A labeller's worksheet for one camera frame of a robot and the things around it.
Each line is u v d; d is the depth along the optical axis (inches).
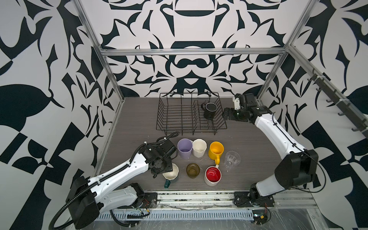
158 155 21.3
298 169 16.8
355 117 21.2
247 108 25.1
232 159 34.3
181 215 25.5
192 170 32.5
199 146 34.4
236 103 29.9
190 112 42.8
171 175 32.3
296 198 30.0
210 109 38.4
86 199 15.1
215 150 35.2
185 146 33.5
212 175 31.8
